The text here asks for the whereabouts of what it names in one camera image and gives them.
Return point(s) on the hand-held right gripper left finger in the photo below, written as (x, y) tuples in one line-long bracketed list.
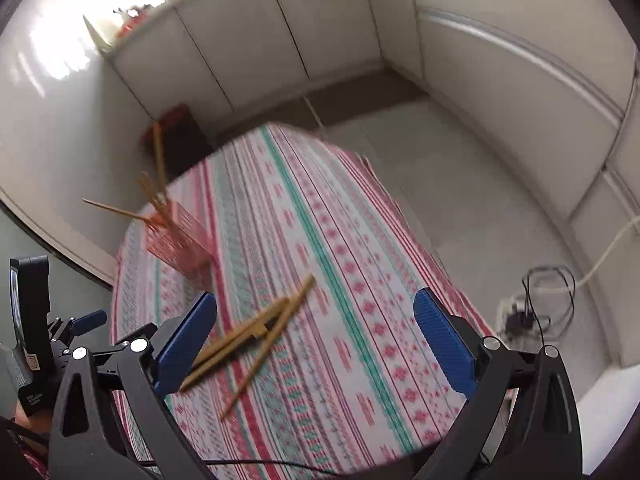
[(184, 347)]

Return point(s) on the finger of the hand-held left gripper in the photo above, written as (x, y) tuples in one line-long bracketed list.
[(90, 320), (135, 335)]

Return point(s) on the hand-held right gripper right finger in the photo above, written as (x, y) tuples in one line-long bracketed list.
[(445, 345)]

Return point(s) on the wooden chopstick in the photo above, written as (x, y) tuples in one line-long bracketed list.
[(240, 329), (156, 187), (151, 195), (285, 310), (115, 210), (160, 160), (235, 343), (267, 347)]

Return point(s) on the pink chopstick holder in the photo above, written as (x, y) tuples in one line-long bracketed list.
[(180, 245)]

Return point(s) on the person's left forearm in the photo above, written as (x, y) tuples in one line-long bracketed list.
[(20, 450)]

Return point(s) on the white power strip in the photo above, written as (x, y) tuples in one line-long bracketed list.
[(510, 307)]

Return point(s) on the striped patterned tablecloth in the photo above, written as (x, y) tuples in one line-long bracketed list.
[(325, 240)]

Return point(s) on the dark trash bin red rim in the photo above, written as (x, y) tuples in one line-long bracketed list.
[(185, 145)]

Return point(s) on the white kitchen cabinet row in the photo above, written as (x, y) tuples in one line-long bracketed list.
[(250, 25), (500, 85)]

